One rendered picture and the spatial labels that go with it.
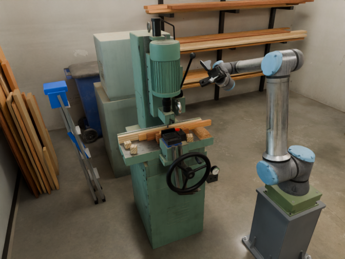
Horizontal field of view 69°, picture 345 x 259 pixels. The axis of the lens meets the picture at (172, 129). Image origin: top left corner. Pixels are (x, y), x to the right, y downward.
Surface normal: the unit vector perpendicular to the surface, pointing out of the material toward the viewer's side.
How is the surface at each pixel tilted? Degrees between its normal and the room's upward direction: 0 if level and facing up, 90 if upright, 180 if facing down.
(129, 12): 90
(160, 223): 90
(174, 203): 90
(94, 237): 0
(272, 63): 83
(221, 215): 0
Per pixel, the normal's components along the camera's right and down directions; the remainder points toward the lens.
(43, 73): 0.39, 0.44
